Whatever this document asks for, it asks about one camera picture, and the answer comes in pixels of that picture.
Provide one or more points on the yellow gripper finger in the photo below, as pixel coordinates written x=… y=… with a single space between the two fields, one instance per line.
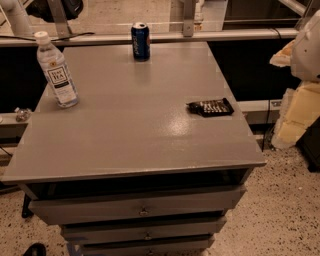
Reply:
x=283 y=57
x=300 y=108

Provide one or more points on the clear plastic tea bottle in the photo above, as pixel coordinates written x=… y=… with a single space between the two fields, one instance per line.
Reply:
x=56 y=71

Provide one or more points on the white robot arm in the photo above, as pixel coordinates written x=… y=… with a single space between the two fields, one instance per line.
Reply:
x=305 y=58

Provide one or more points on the blue pepsi can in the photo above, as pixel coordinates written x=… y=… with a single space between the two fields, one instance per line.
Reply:
x=140 y=41

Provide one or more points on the black snack packet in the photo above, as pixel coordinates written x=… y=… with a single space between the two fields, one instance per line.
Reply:
x=211 y=108

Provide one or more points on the middle grey drawer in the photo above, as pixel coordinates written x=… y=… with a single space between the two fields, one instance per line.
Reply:
x=144 y=230

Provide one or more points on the grey drawer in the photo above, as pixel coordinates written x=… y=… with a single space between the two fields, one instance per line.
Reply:
x=144 y=230
x=148 y=248
x=131 y=206

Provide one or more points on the bottom grey drawer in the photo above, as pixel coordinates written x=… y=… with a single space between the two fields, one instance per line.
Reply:
x=148 y=248

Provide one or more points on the grey drawer cabinet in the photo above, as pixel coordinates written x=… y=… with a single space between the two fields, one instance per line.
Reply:
x=132 y=132

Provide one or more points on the top grey drawer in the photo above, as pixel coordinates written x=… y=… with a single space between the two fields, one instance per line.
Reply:
x=131 y=206

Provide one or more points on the white pipe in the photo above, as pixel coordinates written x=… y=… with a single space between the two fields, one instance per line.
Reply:
x=17 y=17

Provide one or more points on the crumpled foil wrapper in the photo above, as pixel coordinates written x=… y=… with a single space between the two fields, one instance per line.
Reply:
x=22 y=115

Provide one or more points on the black shoe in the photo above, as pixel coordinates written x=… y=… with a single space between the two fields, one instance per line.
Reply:
x=36 y=249

